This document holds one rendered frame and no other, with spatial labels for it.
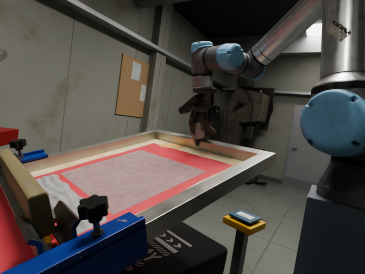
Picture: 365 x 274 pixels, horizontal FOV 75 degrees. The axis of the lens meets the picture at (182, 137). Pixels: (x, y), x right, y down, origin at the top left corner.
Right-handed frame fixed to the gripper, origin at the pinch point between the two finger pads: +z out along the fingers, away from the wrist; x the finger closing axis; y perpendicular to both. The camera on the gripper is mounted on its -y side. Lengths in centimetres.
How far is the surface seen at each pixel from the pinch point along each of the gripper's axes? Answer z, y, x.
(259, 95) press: 32, -234, 467
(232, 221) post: 33.8, 10.7, 6.9
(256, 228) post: 35.3, 18.9, 11.5
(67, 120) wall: 30, -285, 41
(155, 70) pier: -34, -306, 213
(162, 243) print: 24.2, 9.7, -28.4
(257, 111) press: 70, -231, 457
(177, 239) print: 25.7, 10.1, -22.7
